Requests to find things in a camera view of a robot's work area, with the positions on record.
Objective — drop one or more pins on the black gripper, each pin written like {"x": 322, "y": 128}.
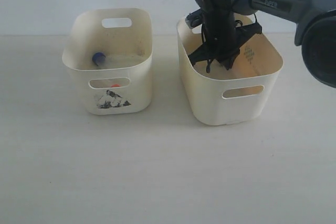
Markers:
{"x": 222, "y": 35}

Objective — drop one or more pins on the blue-capped tube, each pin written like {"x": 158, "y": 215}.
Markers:
{"x": 100, "y": 60}

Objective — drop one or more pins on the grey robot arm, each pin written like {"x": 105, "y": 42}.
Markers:
{"x": 315, "y": 32}

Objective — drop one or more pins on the blue-black wrist camera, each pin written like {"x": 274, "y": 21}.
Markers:
{"x": 194, "y": 19}

